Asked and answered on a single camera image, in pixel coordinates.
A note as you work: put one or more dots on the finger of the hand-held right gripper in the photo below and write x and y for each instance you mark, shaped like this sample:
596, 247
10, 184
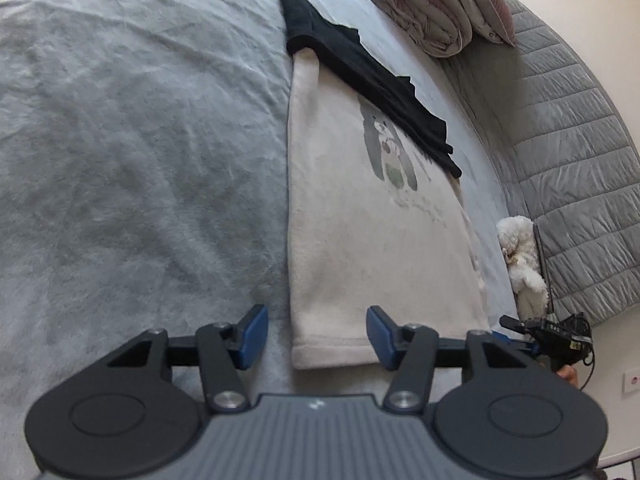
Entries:
512, 325

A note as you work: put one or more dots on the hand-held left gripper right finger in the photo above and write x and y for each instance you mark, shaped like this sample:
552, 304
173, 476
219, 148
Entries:
380, 335

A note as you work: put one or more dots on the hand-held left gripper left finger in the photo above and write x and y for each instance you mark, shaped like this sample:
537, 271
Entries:
252, 335

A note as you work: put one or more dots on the cream and black sweater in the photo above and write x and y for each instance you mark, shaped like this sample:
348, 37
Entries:
360, 240

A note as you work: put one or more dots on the person's right hand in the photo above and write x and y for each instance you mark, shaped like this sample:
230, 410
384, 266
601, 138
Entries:
567, 375

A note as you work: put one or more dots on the white plush toy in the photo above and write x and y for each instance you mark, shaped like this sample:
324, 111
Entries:
522, 260

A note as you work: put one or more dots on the grey quilted headboard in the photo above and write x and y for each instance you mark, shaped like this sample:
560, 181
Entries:
575, 135

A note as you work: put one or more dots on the pink pillow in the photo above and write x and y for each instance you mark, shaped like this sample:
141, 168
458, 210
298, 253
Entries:
495, 7

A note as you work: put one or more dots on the folded grey and pink duvet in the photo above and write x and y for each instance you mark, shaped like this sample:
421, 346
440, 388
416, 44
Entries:
420, 5

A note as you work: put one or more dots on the white wall outlet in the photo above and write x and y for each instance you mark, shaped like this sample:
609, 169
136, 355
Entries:
631, 383

